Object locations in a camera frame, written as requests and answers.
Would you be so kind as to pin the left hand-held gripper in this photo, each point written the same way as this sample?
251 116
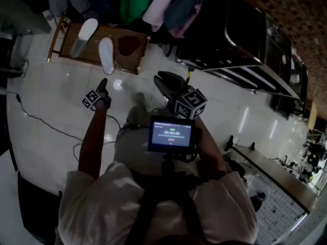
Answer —
102 99

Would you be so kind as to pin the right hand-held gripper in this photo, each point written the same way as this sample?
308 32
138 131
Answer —
190 103

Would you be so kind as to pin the white slipper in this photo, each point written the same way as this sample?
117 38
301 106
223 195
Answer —
85 32
106 56

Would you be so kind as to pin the metal housekeeping cart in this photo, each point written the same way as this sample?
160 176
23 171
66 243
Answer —
245 34

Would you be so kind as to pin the person's right forearm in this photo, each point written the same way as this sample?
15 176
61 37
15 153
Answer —
212 152

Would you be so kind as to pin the person's left forearm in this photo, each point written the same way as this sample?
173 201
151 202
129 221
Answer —
93 142

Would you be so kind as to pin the dark blurry object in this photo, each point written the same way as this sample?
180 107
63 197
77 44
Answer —
140 99

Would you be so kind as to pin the black chest-mounted monitor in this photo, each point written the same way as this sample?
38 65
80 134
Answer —
170 136

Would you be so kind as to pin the person's grey trousers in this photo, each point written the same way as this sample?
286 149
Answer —
132 142

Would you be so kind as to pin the row of hanging clothes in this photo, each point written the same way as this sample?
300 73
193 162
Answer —
138 1

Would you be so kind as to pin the black chest harness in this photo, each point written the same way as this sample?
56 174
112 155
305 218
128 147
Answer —
166 195

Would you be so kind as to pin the black bowl with white rim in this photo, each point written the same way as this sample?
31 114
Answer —
284 59

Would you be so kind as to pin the person's white shirt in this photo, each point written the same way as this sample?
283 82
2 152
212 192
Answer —
102 203

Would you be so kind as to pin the white striped mug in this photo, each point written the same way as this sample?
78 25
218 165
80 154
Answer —
295 78

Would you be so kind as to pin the partition panel with black feet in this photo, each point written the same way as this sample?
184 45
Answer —
270 167

